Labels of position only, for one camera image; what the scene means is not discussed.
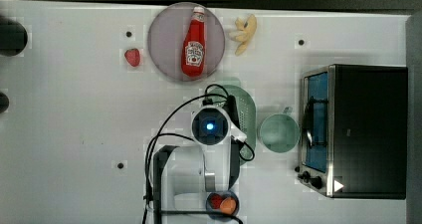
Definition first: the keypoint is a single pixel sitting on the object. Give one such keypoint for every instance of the blue small bowl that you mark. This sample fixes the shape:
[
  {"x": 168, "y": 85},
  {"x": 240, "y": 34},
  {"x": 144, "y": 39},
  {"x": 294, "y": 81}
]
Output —
[{"x": 216, "y": 214}]

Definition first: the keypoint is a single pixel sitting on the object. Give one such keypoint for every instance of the red ketchup bottle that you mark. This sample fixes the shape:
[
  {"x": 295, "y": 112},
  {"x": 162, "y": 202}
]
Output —
[{"x": 193, "y": 50}]

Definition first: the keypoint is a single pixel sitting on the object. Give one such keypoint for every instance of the orange fruit toy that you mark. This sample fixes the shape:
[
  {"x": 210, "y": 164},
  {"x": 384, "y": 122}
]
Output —
[{"x": 228, "y": 206}]

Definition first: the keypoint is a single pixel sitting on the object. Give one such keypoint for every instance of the mint green cup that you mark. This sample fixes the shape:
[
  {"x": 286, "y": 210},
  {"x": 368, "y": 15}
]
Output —
[{"x": 279, "y": 132}]

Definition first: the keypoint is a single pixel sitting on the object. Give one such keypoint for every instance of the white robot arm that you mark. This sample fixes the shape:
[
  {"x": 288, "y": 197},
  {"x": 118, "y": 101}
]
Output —
[{"x": 192, "y": 184}]

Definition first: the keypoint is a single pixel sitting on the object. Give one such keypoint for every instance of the yellow peeled banana toy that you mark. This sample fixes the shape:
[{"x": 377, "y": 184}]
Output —
[{"x": 244, "y": 33}]

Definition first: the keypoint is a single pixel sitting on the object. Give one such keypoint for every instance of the black silver toaster oven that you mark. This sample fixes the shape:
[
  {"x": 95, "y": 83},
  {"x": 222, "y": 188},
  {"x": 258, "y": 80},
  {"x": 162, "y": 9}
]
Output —
[{"x": 354, "y": 131}]

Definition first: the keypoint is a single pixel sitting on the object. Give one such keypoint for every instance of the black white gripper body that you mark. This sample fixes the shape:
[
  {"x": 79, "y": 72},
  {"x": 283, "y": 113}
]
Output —
[{"x": 228, "y": 105}]

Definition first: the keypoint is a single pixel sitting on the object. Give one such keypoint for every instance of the red strawberry toy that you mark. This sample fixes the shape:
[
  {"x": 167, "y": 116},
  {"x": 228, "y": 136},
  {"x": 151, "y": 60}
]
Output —
[{"x": 132, "y": 56}]

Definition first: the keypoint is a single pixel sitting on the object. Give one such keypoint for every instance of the black round pot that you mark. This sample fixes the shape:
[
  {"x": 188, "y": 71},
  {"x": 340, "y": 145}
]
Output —
[{"x": 13, "y": 37}]

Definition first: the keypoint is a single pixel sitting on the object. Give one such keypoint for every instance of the grey round plate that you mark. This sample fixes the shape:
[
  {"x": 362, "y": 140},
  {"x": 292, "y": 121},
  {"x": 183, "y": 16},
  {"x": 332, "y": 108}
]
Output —
[{"x": 165, "y": 39}]

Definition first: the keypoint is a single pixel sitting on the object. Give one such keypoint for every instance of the red fruit toy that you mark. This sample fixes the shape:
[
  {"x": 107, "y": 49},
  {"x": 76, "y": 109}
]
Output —
[{"x": 215, "y": 201}]

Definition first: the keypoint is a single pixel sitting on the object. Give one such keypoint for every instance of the mint green oval strainer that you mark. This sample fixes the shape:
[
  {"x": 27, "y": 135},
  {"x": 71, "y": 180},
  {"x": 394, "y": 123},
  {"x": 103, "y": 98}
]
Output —
[{"x": 246, "y": 109}]

